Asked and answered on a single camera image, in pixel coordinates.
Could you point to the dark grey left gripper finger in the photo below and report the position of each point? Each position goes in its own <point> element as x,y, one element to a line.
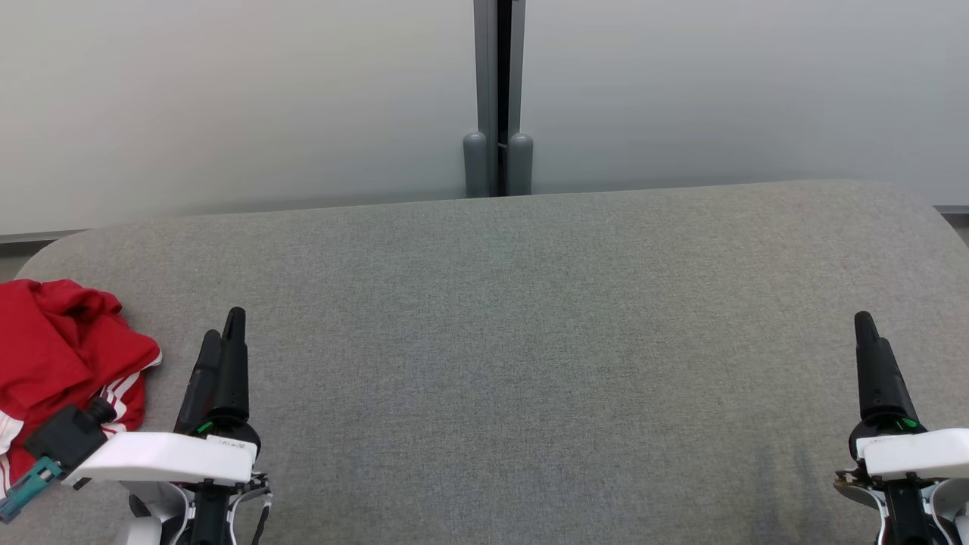
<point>233,371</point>
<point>200,393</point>

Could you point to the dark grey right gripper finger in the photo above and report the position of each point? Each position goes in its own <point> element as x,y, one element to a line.
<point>868,363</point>
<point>893,393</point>

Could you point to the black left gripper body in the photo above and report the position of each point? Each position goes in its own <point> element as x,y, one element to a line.
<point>227,428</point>

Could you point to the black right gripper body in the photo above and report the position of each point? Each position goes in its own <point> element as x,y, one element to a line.
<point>886,430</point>

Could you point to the red shorts with white stripes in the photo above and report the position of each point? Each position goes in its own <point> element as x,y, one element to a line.
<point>53,341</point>

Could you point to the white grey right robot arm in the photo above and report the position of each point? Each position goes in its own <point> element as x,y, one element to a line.
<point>908,515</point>

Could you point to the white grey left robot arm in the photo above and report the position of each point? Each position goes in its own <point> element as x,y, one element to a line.
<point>163,507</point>

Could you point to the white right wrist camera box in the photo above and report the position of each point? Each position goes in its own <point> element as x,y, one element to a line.
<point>923,454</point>

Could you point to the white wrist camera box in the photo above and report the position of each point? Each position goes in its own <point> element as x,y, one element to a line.
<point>166,458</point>
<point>923,454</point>

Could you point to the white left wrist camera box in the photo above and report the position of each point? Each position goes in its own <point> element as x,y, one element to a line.
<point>166,458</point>

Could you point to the grey partition post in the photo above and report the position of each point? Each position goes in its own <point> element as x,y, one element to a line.
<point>517,76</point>
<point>484,76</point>

